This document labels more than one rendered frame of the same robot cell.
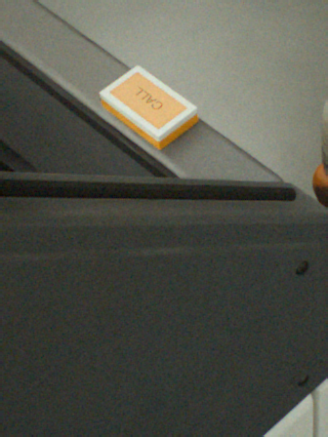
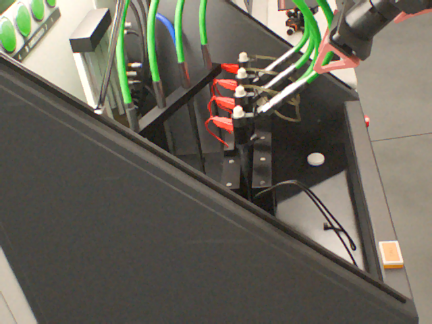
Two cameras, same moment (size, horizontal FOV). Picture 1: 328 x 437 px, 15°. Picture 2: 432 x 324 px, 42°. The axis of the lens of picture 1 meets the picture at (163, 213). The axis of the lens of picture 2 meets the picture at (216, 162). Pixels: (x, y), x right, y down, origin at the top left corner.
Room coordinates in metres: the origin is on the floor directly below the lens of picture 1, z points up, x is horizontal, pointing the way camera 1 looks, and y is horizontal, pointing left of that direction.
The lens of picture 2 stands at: (-0.14, -0.29, 1.63)
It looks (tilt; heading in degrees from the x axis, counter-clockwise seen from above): 34 degrees down; 46
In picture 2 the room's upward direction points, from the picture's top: 10 degrees counter-clockwise
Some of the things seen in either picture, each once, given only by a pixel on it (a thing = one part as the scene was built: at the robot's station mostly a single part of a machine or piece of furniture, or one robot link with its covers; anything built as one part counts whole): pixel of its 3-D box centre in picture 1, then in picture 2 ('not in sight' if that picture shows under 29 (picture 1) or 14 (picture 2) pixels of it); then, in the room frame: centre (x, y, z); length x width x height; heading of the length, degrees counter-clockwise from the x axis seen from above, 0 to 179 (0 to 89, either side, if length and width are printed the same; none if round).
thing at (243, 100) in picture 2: not in sight; (251, 138); (0.60, 0.36, 1.01); 0.05 x 0.03 x 0.21; 126
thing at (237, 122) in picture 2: not in sight; (250, 160); (0.54, 0.31, 1.01); 0.05 x 0.03 x 0.21; 126
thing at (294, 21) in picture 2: not in sight; (302, 17); (1.21, 0.64, 1.01); 0.23 x 0.11 x 0.06; 36
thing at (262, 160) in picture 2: not in sight; (252, 167); (0.63, 0.39, 0.91); 0.34 x 0.10 x 0.15; 36
